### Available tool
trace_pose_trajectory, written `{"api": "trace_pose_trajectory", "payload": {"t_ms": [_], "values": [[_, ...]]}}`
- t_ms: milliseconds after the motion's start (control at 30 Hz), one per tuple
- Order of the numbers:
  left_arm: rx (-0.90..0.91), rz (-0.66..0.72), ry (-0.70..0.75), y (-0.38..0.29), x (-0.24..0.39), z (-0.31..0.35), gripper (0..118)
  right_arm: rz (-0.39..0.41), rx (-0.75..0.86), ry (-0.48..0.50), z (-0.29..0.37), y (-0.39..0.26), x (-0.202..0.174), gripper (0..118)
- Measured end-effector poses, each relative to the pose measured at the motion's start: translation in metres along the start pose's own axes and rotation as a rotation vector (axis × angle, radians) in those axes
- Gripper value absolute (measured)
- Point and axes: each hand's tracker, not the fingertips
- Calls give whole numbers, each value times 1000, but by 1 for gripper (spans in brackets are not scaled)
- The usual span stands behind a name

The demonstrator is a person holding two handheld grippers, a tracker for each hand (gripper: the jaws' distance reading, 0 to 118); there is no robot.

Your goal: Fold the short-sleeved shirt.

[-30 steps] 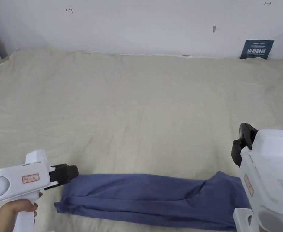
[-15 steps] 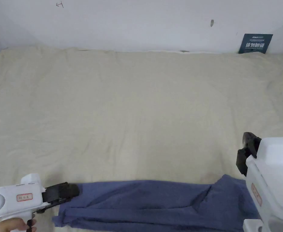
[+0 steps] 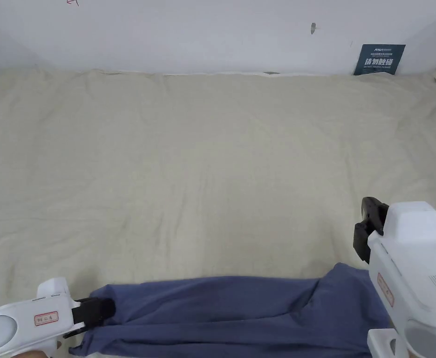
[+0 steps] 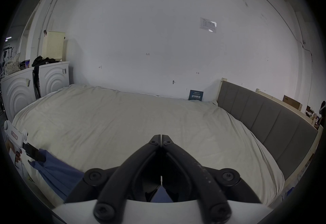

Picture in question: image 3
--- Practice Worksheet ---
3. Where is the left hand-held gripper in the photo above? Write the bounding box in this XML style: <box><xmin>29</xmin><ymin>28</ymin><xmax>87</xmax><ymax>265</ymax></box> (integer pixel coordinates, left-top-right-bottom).
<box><xmin>0</xmin><ymin>276</ymin><xmax>116</xmax><ymax>354</ymax></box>

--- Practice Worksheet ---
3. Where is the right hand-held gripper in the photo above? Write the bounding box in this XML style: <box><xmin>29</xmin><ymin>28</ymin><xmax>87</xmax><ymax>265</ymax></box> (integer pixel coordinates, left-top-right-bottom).
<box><xmin>353</xmin><ymin>196</ymin><xmax>436</xmax><ymax>358</ymax></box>

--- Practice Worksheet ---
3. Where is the dark blue garment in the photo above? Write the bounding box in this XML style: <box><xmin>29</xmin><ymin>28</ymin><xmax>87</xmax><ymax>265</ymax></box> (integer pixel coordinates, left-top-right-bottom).
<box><xmin>68</xmin><ymin>262</ymin><xmax>376</xmax><ymax>358</ymax></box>

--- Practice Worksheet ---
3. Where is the person's left hand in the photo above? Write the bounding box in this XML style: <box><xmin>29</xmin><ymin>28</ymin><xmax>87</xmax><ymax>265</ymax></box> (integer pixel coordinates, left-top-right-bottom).
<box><xmin>16</xmin><ymin>350</ymin><xmax>61</xmax><ymax>358</ymax></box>

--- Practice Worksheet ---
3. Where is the bed with beige sheet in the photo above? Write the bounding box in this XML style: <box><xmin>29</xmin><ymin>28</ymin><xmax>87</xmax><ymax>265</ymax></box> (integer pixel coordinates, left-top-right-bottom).
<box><xmin>0</xmin><ymin>68</ymin><xmax>436</xmax><ymax>358</ymax></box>

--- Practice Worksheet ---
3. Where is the dark blue sign card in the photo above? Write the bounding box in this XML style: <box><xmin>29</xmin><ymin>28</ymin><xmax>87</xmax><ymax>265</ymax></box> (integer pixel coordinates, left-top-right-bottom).
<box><xmin>353</xmin><ymin>44</ymin><xmax>407</xmax><ymax>76</ymax></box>

